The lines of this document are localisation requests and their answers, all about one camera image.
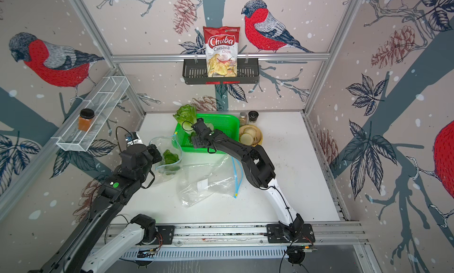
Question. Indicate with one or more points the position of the green plastic basket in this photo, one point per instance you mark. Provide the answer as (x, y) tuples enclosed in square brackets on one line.
[(228, 124)]

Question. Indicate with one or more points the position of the red cassava chips bag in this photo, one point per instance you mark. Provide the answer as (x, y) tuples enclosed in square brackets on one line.
[(221, 49)]

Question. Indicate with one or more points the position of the metal cap spice jar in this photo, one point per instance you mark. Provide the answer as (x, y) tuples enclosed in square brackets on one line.
[(243, 118)]

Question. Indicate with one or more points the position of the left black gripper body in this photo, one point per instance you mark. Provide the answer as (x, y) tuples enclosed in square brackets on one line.
[(153, 156)]

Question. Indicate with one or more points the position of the chinese cabbage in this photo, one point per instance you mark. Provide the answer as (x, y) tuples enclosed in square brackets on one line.
[(186, 116), (170, 161), (193, 134)]

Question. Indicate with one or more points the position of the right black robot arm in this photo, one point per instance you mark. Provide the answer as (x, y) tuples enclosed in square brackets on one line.
[(259, 172)]

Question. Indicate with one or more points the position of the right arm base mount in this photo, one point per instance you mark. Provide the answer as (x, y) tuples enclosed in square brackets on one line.
[(277, 233)]

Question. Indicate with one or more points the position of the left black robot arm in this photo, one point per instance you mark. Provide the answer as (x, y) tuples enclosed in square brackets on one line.
[(75, 255)]

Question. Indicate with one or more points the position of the upright chinese cabbage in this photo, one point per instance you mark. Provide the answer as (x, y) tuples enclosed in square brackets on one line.
[(186, 116)]

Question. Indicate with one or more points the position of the black cap pepper grinder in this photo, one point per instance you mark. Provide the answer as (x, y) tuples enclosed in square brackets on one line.
[(253, 117)]

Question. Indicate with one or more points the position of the clear acrylic wall shelf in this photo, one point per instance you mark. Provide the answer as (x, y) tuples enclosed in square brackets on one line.
[(107, 95)]

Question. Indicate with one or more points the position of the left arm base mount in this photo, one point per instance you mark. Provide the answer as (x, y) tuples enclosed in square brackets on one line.
[(158, 235)]

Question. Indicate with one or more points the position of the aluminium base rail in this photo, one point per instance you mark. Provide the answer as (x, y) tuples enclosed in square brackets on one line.
[(252, 234)]

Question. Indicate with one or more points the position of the yellow bamboo steamer bowl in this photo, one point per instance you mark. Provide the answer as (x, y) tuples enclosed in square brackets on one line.
[(253, 131)]

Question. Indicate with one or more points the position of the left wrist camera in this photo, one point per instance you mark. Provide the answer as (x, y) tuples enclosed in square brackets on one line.
[(132, 138)]

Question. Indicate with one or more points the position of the orange spice jar black lid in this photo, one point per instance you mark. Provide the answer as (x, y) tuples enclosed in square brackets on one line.
[(86, 117)]

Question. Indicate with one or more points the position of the clear zipper bag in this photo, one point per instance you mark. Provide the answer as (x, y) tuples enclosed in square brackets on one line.
[(162, 144), (197, 182)]

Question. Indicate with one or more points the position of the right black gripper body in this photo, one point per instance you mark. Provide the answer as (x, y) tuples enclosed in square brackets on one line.
[(197, 143)]

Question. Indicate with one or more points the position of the white steamed bun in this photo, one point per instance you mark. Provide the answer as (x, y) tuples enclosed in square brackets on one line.
[(246, 139)]

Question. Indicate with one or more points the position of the black wall basket shelf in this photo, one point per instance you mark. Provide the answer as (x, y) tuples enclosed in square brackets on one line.
[(199, 72)]

